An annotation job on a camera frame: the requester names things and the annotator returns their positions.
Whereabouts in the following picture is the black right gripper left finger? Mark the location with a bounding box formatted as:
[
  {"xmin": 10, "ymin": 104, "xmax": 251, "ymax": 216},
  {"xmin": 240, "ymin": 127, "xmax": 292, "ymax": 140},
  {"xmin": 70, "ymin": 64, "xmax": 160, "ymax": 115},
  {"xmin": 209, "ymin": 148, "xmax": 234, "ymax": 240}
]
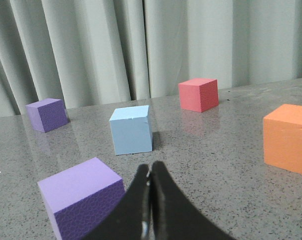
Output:
[{"xmin": 84, "ymin": 164, "xmax": 150, "ymax": 240}]

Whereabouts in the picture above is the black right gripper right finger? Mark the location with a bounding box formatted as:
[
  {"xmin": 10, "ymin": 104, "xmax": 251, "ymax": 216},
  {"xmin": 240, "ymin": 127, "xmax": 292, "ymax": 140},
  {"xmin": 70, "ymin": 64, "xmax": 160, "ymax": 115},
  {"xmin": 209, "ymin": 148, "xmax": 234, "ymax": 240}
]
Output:
[{"xmin": 151, "ymin": 161, "xmax": 233, "ymax": 240}]

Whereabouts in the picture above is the light blue foam cube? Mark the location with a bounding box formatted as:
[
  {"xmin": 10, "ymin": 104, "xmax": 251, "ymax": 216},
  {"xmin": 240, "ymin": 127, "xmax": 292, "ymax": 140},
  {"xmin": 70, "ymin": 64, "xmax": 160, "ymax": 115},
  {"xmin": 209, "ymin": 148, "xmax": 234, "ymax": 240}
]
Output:
[{"xmin": 109, "ymin": 105, "xmax": 153, "ymax": 155}]

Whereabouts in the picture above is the light purple foam cube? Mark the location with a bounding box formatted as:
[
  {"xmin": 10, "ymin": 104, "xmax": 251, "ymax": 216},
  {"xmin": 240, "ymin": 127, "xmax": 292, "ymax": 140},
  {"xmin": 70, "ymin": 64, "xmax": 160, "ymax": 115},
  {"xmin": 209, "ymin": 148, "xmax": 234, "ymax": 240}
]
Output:
[{"xmin": 38, "ymin": 157, "xmax": 125, "ymax": 240}]

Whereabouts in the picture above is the far red foam cube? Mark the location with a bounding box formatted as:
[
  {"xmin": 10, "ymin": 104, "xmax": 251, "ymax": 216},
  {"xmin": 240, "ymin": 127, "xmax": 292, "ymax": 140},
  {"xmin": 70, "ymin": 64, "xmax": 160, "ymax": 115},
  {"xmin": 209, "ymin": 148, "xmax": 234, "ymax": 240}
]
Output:
[{"xmin": 178, "ymin": 78, "xmax": 219, "ymax": 113}]

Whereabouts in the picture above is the dark purple foam cube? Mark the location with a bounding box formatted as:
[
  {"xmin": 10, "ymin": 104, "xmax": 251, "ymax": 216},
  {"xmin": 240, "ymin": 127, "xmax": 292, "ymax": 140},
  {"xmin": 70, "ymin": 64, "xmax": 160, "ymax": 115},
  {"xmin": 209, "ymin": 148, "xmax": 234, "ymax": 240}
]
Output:
[{"xmin": 25, "ymin": 98, "xmax": 68, "ymax": 133}]

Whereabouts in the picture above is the orange foam cube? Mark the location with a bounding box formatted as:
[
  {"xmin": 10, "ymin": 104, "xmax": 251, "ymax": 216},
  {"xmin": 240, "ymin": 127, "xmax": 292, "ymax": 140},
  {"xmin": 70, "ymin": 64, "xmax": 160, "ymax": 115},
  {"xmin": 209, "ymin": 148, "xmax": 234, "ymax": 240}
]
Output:
[{"xmin": 263, "ymin": 104, "xmax": 302, "ymax": 174}]

